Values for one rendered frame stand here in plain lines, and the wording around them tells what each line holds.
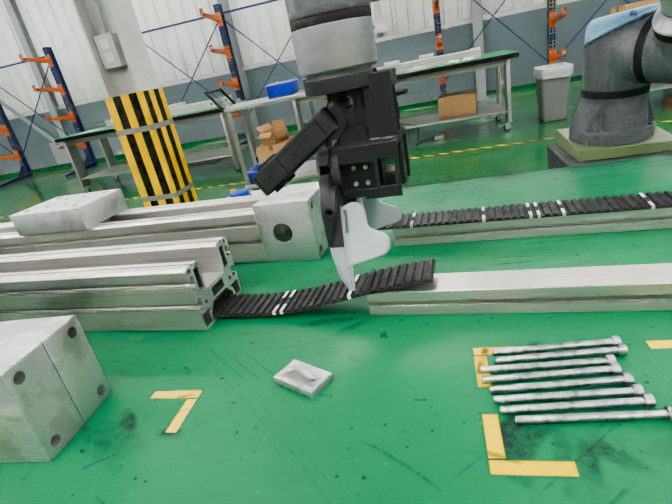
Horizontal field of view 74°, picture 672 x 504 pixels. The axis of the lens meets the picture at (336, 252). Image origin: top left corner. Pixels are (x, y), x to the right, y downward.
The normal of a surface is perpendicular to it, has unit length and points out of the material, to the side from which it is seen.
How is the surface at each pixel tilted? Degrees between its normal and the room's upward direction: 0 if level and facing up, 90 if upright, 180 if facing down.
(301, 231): 90
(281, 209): 90
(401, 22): 90
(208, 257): 90
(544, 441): 0
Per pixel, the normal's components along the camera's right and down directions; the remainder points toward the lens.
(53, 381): 0.97, -0.11
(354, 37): 0.51, 0.26
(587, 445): -0.18, -0.90
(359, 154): -0.26, 0.43
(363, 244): -0.29, 0.15
